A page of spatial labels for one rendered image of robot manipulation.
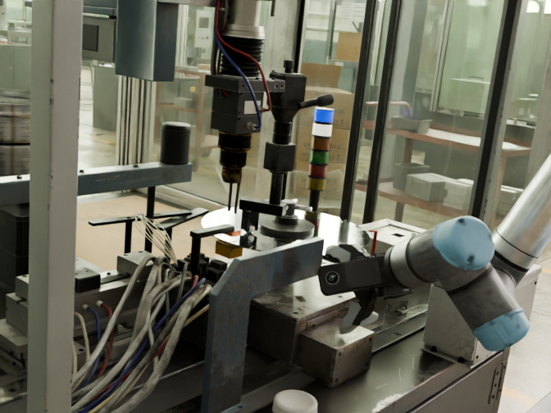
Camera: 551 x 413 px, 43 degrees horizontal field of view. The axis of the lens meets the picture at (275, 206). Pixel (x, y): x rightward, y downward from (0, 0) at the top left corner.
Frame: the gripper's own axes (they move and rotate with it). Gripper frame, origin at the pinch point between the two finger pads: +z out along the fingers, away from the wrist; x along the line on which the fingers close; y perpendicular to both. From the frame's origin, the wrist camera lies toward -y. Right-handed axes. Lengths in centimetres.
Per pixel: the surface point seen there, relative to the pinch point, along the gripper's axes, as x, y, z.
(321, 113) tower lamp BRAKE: 44, 18, 19
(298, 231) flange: 12.9, -0.4, 6.8
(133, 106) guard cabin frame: 82, 1, 101
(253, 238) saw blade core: 11.8, -9.7, 7.3
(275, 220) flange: 16.6, -2.3, 11.6
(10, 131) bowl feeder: 49, -45, 50
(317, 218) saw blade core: 18.1, 10.5, 16.2
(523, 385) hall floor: -27, 160, 117
